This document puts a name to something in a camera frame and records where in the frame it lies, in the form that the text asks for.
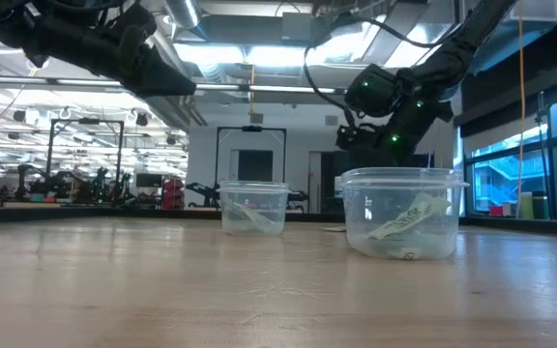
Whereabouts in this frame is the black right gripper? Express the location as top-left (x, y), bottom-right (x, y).
top-left (372, 94), bottom-right (454, 169)

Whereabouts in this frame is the grey ceiling box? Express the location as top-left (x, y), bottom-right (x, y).
top-left (280, 12), bottom-right (314, 43)

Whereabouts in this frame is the small clear plastic bin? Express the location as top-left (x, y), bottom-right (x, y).
top-left (217, 180), bottom-right (293, 238)

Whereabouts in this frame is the black pole stand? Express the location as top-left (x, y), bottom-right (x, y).
top-left (535, 90), bottom-right (550, 194)

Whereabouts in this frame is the silver spiral ceiling duct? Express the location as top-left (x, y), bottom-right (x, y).
top-left (164, 0), bottom-right (203, 30)

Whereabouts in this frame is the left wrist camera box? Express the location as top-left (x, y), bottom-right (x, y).
top-left (106, 3), bottom-right (158, 49)

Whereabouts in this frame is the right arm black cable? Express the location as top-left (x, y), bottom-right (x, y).
top-left (303, 16), bottom-right (458, 131)

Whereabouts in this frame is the dark cabinet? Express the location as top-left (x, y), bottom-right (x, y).
top-left (320, 150), bottom-right (352, 214)

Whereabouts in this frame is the banknote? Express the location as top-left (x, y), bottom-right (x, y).
top-left (367, 191), bottom-right (454, 241)
top-left (228, 201), bottom-right (279, 234)

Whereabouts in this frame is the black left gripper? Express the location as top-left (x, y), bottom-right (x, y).
top-left (26, 21), bottom-right (197, 97)

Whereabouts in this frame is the red storage bin rack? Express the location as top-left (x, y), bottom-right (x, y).
top-left (161, 177), bottom-right (186, 210)

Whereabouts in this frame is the black table frame rail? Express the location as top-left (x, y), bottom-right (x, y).
top-left (0, 204), bottom-right (557, 238)

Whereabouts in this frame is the dark monitor screen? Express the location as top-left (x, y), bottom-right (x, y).
top-left (135, 172), bottom-right (163, 189)

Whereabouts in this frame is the long ceiling light bar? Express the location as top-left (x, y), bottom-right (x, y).
top-left (0, 74), bottom-right (352, 96)

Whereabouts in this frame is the black gantry frame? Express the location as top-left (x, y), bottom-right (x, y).
top-left (45, 118), bottom-right (126, 194)
top-left (214, 125), bottom-right (288, 185)

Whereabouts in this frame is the large clear plastic bin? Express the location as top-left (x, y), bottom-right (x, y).
top-left (339, 166), bottom-right (471, 261)

